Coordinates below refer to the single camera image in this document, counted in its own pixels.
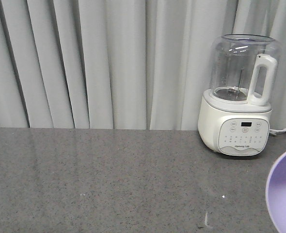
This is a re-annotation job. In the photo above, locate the grey white curtain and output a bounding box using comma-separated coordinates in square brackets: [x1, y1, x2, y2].
[0, 0, 286, 130]

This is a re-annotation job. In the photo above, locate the white blender base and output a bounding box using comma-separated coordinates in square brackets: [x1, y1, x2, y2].
[198, 89, 272, 156]

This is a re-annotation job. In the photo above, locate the clear blender jar white handle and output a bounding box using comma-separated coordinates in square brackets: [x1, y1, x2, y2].
[210, 34, 281, 106]

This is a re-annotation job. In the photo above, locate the purple plastic bowl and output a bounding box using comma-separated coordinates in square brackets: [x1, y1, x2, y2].
[265, 152, 286, 233]

